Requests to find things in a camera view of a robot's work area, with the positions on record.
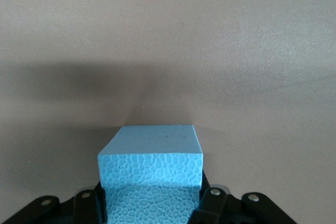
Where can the brown table mat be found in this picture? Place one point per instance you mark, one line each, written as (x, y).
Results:
(78, 24)

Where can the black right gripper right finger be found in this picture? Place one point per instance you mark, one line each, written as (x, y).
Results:
(215, 208)

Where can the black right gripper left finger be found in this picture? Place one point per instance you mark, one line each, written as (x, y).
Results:
(84, 208)

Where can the light blue foam cube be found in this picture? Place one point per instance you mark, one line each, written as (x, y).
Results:
(149, 142)

